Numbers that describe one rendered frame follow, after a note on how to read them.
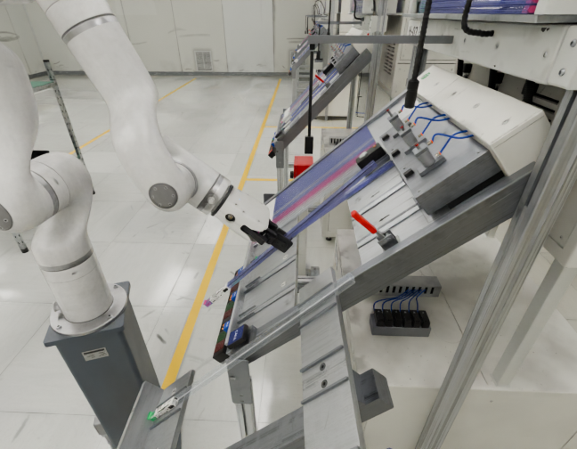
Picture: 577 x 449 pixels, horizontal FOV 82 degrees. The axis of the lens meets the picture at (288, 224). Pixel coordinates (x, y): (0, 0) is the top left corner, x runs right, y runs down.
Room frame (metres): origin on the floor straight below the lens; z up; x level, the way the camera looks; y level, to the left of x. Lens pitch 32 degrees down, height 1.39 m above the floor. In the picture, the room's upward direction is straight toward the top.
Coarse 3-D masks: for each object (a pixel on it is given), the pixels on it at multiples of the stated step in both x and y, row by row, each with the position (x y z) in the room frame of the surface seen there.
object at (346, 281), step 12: (348, 276) 0.35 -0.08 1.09; (336, 288) 0.34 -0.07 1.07; (312, 300) 0.35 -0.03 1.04; (324, 300) 0.34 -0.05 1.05; (300, 312) 0.34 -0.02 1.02; (312, 312) 0.34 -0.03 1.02; (276, 324) 0.35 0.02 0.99; (288, 324) 0.34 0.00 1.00; (264, 336) 0.34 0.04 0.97; (276, 336) 0.34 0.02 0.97; (252, 348) 0.34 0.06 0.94; (228, 360) 0.35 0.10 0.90; (240, 360) 0.34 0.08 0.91; (216, 372) 0.34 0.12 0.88; (192, 384) 0.35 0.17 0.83; (204, 384) 0.34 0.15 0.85; (180, 396) 0.34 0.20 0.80
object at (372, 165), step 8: (368, 168) 0.59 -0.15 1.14; (360, 176) 0.59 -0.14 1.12; (344, 184) 0.60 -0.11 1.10; (352, 184) 0.59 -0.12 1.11; (336, 192) 0.60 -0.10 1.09; (344, 192) 0.59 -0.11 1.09; (328, 200) 0.59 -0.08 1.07; (320, 208) 0.59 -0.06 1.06; (312, 216) 0.59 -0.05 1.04; (296, 224) 0.60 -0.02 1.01; (304, 224) 0.58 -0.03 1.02; (288, 232) 0.59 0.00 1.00; (296, 232) 0.58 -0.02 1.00; (272, 248) 0.58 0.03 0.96; (264, 256) 0.58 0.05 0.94; (256, 264) 0.58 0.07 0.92; (240, 272) 0.58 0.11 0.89; (248, 272) 0.57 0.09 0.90; (232, 280) 0.58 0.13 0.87; (208, 304) 0.57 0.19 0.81
